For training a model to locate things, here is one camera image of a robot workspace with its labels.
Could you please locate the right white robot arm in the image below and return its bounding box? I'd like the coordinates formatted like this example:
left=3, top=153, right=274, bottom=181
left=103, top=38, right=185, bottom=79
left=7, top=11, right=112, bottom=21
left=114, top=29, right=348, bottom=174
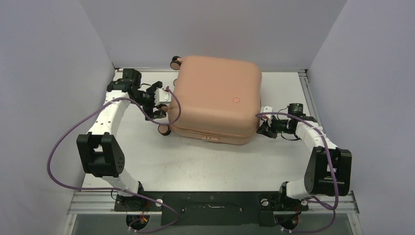
left=256, top=103, right=352, bottom=211

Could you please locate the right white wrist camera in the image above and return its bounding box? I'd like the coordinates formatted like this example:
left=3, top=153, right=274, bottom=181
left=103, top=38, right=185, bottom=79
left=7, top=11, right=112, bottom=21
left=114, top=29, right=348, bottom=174
left=261, top=106, right=273, bottom=123

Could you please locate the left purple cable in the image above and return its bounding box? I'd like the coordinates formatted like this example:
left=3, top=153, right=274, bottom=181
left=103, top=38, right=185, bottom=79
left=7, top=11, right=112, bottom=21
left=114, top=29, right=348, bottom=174
left=46, top=87, right=182, bottom=234

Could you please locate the purple cable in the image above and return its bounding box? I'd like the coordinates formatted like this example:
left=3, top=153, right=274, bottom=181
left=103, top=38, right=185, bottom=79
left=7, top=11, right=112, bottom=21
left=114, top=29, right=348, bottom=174
left=46, top=87, right=182, bottom=234
left=255, top=112, right=340, bottom=234

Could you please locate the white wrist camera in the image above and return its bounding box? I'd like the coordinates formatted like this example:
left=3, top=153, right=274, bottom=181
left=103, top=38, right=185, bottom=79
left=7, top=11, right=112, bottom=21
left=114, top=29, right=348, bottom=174
left=154, top=86, right=172, bottom=107
left=261, top=106, right=273, bottom=123

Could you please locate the aluminium frame rail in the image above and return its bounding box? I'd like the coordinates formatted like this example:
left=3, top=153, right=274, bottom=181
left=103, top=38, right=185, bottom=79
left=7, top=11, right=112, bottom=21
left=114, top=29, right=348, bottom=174
left=61, top=68, right=364, bottom=235

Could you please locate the pink suitcase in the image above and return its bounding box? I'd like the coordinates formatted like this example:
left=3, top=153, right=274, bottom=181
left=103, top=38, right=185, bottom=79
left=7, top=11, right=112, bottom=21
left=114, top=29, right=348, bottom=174
left=167, top=55, right=262, bottom=145

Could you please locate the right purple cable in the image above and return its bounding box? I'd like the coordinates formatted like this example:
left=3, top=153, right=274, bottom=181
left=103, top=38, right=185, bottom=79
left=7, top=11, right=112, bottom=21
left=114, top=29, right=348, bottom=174
left=255, top=112, right=340, bottom=234

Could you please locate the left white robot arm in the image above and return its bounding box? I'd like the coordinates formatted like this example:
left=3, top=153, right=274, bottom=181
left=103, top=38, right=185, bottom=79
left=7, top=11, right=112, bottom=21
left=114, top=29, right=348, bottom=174
left=76, top=69, right=165, bottom=211

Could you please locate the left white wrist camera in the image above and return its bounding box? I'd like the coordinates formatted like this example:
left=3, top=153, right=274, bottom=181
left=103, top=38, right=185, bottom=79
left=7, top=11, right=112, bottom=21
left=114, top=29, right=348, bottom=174
left=154, top=86, right=172, bottom=107

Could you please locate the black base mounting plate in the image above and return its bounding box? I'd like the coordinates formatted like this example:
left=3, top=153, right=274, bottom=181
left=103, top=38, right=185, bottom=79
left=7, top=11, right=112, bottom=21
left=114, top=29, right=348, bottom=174
left=114, top=191, right=309, bottom=226

